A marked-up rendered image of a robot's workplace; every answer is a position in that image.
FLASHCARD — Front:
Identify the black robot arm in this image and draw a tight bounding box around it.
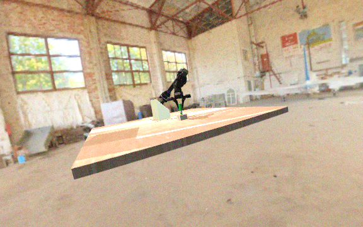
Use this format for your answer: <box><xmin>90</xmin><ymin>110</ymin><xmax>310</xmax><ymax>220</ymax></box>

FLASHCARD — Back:
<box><xmin>158</xmin><ymin>68</ymin><xmax>188</xmax><ymax>104</ymax></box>

